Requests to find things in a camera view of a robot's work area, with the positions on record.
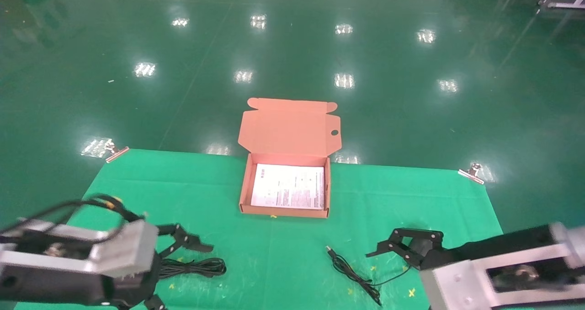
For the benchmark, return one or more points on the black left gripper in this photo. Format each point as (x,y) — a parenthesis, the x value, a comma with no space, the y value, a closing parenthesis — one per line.
(132,287)

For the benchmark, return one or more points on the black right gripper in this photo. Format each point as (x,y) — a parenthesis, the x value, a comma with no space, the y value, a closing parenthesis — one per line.
(493,248)

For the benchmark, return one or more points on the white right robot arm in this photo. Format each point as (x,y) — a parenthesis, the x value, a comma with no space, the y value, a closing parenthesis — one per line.
(571,234)

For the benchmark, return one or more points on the open brown cardboard box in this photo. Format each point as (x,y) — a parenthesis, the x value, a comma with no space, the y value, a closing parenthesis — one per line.
(288,127)

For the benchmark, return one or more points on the metal cloth clamp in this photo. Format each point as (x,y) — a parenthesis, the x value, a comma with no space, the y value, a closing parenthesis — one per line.
(470,174)
(118,154)

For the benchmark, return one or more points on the green table cloth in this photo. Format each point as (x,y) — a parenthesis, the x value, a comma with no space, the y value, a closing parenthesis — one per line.
(228,186)

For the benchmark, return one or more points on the white printed instruction sheet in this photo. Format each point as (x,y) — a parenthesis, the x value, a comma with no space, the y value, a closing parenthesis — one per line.
(288,186)

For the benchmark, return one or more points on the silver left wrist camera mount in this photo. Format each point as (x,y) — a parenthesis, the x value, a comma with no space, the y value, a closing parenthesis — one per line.
(123,250)

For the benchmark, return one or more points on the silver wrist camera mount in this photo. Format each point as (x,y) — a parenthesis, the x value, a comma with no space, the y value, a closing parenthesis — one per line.
(123,250)
(457,282)

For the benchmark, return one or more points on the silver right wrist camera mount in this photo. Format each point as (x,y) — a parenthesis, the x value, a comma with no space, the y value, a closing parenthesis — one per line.
(457,282)

